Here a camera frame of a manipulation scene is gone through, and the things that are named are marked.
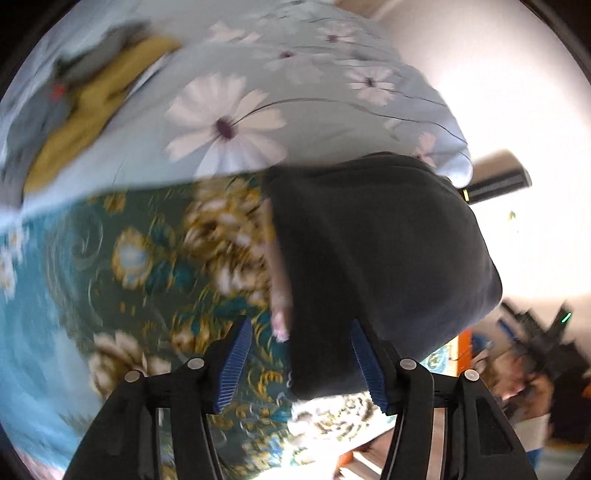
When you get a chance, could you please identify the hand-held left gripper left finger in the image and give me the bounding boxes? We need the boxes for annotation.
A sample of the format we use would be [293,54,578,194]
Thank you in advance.
[62,316,254,480]

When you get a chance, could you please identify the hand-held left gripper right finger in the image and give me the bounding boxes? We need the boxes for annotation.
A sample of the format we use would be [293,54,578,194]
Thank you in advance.
[349,319,539,480]

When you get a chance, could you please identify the black and white fleece garment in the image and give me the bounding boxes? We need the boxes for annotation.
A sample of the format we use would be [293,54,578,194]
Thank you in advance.
[263,152,504,401]

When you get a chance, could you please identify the teal floral bed sheet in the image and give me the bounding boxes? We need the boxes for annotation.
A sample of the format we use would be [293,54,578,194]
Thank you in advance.
[0,178,458,480]

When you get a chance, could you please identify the light blue floral quilt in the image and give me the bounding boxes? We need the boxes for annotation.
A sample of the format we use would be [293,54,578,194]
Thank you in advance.
[0,0,474,229]

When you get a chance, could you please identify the mustard yellow knit sweater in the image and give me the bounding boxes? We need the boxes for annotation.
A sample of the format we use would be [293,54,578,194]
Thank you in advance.
[23,34,181,195]

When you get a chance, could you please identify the grey garment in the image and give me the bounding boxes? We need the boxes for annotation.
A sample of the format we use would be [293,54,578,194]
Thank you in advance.
[0,23,148,162]

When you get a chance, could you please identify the orange wooden bed frame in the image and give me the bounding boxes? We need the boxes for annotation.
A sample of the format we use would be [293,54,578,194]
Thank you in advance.
[455,333,472,372]

